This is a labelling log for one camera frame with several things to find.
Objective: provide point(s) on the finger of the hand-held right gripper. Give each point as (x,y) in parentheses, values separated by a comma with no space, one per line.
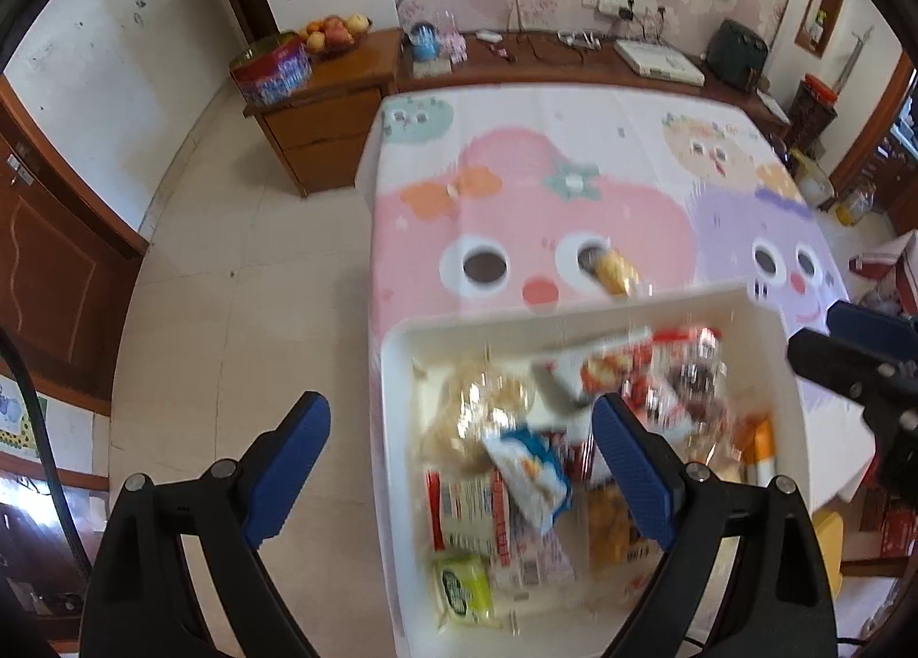
(871,332)
(839,360)

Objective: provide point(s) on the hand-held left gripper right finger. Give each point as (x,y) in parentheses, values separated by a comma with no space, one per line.
(631,464)

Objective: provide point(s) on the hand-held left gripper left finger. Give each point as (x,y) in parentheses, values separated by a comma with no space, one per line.
(287,464)

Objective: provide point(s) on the blue foil snack packet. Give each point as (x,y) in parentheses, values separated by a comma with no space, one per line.
(531,475)

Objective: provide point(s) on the dark red snack packet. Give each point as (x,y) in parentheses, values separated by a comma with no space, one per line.
(681,375)

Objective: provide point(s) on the white red printed snack bag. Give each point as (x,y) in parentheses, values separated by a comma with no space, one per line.
(599,364)

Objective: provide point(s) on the white packet orange top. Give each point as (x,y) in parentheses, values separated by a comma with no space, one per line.
(760,446)

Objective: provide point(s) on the white plastic tray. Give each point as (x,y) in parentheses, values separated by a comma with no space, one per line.
(409,414)

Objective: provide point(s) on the clear bag of round cookies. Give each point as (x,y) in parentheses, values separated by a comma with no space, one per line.
(480,407)

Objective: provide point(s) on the cream snack bag red edges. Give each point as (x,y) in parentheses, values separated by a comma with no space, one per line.
(466,511)

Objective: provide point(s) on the yellow snack packet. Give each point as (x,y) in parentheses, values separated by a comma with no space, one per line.
(617,271)

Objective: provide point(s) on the green pastry packet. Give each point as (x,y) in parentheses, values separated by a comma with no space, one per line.
(462,586)

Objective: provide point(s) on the yellow liquid bottle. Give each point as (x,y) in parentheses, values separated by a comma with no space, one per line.
(855,206)

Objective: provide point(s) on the cream plastic pitcher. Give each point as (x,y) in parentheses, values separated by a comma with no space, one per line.
(810,181)

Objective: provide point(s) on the red-lidded dark jar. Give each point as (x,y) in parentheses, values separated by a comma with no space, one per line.
(814,113)

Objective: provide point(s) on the cartoon printed tablecloth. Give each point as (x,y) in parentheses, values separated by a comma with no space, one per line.
(631,199)

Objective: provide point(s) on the black bag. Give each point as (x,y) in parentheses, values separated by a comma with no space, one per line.
(739,55)

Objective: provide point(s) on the wooden door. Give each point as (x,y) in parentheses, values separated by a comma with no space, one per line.
(50,256)

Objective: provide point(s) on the white set-top box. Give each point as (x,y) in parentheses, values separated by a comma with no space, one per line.
(658,61)

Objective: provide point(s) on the wooden TV cabinet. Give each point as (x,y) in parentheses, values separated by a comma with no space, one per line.
(344,120)

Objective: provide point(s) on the red blue tin box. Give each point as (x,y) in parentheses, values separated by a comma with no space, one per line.
(271,73)

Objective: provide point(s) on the fruit bowl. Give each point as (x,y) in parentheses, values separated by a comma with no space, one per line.
(333,38)

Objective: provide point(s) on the blue snow globe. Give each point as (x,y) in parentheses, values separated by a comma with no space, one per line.
(424,43)

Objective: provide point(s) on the white wall socket strip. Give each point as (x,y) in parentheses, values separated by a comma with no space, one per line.
(620,2)

